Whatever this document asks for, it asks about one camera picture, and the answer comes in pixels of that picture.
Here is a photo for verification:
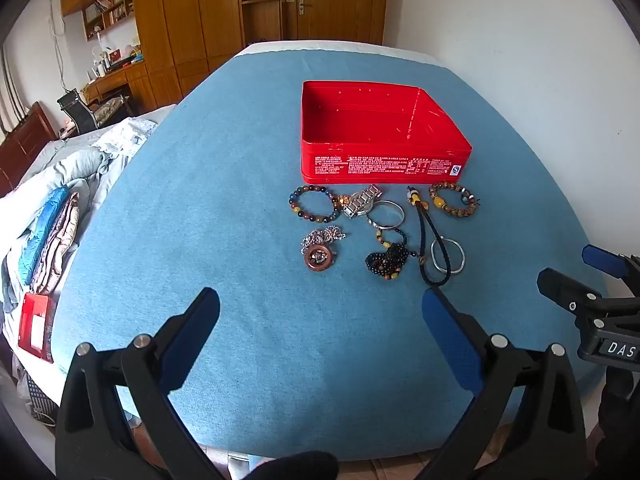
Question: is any wooden door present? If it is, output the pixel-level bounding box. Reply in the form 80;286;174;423
284;0;392;47

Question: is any wooden bed headboard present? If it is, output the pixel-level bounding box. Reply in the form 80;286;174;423
0;101;60;197

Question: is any person's left hand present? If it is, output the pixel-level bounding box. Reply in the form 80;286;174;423
247;451;342;480

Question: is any thin silver bangle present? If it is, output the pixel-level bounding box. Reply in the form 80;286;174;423
366;200;406;229

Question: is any red tin box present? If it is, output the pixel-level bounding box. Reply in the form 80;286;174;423
300;80;473;185

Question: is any black braided cord necklace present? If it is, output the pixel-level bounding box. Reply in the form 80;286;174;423
406;186;453;287

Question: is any black bead bracelet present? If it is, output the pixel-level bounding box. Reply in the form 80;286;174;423
364;227;423;284

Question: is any silver metal wristwatch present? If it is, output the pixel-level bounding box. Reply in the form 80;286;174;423
336;184;385;220

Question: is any brown bead bracelet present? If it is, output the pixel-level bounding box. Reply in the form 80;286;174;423
428;180;479;219

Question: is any thick silver bangle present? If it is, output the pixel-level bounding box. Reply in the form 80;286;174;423
429;238;468;278

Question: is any multicolour bead bracelet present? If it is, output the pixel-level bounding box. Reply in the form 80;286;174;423
289;185;342;226

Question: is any wooden desk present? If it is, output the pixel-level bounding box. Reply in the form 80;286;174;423
80;62;153;113

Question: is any striped curtain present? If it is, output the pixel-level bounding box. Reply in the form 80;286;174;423
0;42;28;137

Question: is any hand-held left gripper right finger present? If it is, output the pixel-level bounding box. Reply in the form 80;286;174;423
421;287;587;480

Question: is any folded pink blanket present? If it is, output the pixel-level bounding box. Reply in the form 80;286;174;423
31;191;82;297

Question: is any black office chair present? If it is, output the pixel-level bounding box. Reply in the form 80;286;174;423
56;88;100;137

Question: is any wooden wardrobe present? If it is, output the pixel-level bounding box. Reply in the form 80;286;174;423
129;0;247;103

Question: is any person's right hand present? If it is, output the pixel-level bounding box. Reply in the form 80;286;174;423
596;367;640;468

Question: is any blue tablecloth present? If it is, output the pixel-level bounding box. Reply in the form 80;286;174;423
51;49;610;462

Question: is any folded blue blanket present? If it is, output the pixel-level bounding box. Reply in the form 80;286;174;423
19;186;71;288

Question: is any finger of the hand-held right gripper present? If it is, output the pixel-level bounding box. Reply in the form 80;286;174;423
582;244;640;282
536;267;640;335

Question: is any white quilt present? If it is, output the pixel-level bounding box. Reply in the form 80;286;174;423
0;104;178;321

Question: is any red cardboard box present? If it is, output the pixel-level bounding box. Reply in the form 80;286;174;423
17;293;57;364

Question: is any silver chain with wooden pendant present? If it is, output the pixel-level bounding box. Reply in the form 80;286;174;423
299;226;347;274

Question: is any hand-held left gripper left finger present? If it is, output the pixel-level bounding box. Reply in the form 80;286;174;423
55;287;222;480

